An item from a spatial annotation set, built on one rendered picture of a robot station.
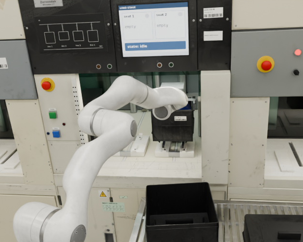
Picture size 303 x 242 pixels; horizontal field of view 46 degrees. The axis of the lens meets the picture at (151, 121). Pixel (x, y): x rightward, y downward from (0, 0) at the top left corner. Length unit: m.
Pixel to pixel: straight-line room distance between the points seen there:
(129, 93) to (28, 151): 0.80
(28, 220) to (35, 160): 0.83
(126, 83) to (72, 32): 0.43
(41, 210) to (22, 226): 0.07
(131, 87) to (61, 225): 0.54
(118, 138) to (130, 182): 0.67
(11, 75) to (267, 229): 1.28
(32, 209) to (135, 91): 0.53
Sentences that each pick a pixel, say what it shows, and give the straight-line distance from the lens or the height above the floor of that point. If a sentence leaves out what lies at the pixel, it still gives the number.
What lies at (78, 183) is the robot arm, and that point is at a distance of 1.11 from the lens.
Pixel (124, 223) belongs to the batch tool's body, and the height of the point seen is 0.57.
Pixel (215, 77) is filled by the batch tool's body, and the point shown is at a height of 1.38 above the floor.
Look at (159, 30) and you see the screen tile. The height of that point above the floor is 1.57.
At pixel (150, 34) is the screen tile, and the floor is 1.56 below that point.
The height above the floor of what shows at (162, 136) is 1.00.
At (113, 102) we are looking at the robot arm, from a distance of 1.27.
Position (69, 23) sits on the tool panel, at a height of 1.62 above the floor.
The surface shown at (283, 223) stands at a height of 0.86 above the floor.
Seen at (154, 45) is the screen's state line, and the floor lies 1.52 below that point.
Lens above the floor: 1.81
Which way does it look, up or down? 23 degrees down
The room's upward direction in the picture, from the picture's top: 4 degrees counter-clockwise
